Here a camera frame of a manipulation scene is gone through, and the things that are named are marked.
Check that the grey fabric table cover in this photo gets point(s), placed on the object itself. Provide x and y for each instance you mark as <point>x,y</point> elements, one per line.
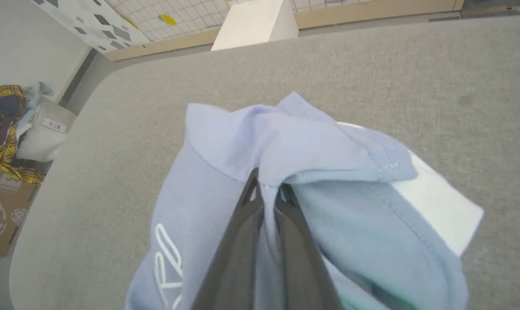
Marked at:
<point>372,86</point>

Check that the pale blue cloth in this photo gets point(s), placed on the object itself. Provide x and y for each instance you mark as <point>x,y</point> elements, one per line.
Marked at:
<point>38,94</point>

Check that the white container with label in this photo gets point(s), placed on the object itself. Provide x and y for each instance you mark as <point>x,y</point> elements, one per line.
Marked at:
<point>44,133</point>

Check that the light blue polo shirt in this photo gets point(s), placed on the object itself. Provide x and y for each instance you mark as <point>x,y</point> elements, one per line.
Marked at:
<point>242,142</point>

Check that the dark navy cloth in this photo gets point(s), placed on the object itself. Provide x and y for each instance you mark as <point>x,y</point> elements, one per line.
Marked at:
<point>4,105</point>

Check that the brown printed cardboard box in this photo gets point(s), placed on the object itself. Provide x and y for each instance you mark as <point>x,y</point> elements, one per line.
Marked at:
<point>6,211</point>

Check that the white panel with grey squares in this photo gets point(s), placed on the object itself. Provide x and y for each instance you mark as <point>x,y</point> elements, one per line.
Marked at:
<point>96,21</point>

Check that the white rectangular block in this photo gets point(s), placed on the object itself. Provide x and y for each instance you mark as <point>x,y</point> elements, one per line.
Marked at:
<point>255,23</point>

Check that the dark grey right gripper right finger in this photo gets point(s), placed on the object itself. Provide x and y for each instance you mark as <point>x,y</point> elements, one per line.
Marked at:
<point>301,267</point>

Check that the pile of mixed clothes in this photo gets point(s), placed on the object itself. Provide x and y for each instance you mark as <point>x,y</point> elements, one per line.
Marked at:
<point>8,153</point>

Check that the yellow floor marker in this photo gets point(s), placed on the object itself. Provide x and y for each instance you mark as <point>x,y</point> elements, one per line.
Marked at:
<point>168,19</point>

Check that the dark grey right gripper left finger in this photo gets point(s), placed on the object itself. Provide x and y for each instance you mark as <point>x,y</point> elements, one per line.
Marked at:
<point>236,258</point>

